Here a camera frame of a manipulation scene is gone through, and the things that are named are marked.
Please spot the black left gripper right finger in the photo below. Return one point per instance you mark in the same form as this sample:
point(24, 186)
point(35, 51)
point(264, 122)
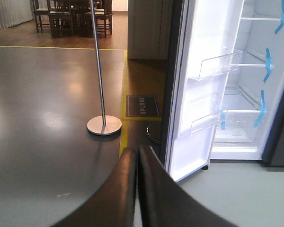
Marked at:
point(163, 203)

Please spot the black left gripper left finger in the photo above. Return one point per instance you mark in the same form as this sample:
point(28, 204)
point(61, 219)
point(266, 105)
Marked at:
point(113, 204)

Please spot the white open fridge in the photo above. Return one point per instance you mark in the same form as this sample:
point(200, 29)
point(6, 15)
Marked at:
point(259, 19)

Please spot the matte silver pole stand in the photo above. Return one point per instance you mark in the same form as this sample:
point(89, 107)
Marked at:
point(103, 125)

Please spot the lower clear door bin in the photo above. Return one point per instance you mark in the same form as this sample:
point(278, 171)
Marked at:
point(207, 121)

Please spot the clear door bin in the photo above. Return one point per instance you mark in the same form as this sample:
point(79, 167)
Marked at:
point(207, 121)
point(202, 67)

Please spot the dark floor sign sticker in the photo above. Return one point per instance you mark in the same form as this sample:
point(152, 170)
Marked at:
point(142, 106)

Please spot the clear crisper drawer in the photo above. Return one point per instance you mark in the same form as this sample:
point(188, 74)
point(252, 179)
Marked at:
point(239, 127)

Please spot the blue tape strip drawer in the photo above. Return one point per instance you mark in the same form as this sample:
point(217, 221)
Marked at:
point(223, 119)

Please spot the blue tape strip lower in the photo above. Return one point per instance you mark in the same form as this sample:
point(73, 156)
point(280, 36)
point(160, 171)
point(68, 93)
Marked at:
point(262, 110)

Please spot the blue tape strip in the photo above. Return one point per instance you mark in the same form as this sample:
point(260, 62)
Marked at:
point(281, 25)
point(262, 110)
point(267, 65)

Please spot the upper clear door bin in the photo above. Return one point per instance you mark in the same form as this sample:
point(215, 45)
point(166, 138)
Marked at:
point(202, 67)

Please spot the blue tape strip middle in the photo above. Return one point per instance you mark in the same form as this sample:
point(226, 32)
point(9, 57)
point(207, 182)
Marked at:
point(267, 65)

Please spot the white cabinet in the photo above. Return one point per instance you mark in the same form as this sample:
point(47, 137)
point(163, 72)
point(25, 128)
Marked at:
point(148, 29)

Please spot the dark wooden dining chairs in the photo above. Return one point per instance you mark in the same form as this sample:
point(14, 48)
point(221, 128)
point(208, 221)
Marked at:
point(73, 17)

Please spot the blue tape strip upper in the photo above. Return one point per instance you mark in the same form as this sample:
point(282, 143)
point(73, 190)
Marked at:
point(281, 25)

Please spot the chrome stanchion post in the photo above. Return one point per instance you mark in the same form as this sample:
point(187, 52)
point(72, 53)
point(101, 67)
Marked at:
point(154, 132)

